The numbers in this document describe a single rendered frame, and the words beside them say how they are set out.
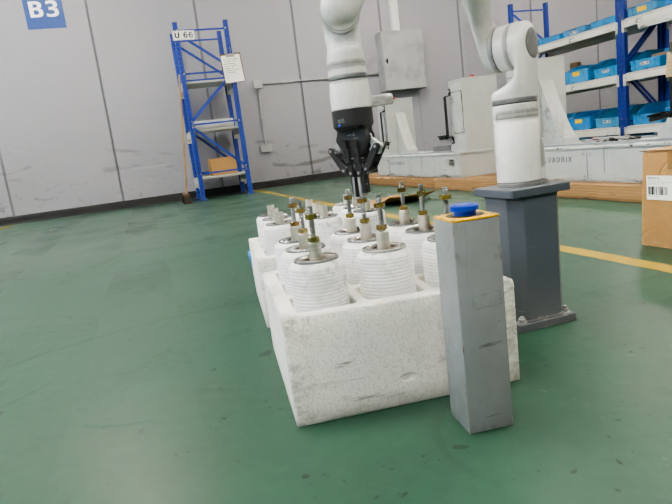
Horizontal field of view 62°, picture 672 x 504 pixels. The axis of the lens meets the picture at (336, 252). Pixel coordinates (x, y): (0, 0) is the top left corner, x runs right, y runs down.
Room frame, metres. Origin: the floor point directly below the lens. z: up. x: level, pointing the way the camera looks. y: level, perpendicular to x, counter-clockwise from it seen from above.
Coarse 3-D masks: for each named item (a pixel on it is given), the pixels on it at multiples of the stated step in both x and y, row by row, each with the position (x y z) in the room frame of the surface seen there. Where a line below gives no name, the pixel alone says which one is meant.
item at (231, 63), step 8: (224, 56) 6.62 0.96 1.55; (232, 56) 6.64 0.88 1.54; (240, 56) 6.67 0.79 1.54; (224, 64) 6.61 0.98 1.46; (232, 64) 6.63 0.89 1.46; (240, 64) 6.66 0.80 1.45; (224, 72) 6.60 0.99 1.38; (232, 72) 6.63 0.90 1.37; (240, 72) 6.65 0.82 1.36; (232, 80) 6.62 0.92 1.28; (240, 80) 6.64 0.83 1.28
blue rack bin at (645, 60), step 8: (664, 48) 6.12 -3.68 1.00; (640, 56) 6.02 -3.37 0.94; (648, 56) 6.05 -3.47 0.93; (656, 56) 5.66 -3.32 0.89; (664, 56) 5.66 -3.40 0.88; (632, 64) 5.94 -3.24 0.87; (640, 64) 5.85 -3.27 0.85; (648, 64) 5.76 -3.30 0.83; (656, 64) 5.68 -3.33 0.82; (664, 64) 5.66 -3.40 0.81
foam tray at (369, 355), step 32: (352, 288) 0.98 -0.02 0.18; (416, 288) 0.95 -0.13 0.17; (512, 288) 0.90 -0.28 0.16; (288, 320) 0.84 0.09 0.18; (320, 320) 0.84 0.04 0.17; (352, 320) 0.85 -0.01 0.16; (384, 320) 0.86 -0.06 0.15; (416, 320) 0.87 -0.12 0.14; (512, 320) 0.90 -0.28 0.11; (288, 352) 0.83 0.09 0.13; (320, 352) 0.84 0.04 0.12; (352, 352) 0.85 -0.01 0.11; (384, 352) 0.86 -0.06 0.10; (416, 352) 0.87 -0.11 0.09; (512, 352) 0.90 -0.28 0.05; (288, 384) 0.89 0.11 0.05; (320, 384) 0.84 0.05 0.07; (352, 384) 0.85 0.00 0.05; (384, 384) 0.86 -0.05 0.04; (416, 384) 0.87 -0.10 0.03; (448, 384) 0.88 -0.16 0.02; (320, 416) 0.84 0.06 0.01
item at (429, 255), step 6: (426, 240) 0.97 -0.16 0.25; (426, 246) 0.95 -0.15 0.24; (432, 246) 0.94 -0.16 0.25; (426, 252) 0.95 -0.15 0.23; (432, 252) 0.93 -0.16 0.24; (426, 258) 0.95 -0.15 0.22; (432, 258) 0.94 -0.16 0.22; (426, 264) 0.95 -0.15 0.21; (432, 264) 0.94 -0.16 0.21; (426, 270) 0.95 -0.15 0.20; (432, 270) 0.94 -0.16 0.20; (426, 276) 0.96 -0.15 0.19; (432, 276) 0.94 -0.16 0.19; (438, 276) 0.93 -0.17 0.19; (426, 282) 0.96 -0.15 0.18; (432, 282) 0.94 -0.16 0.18; (438, 282) 0.93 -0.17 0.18
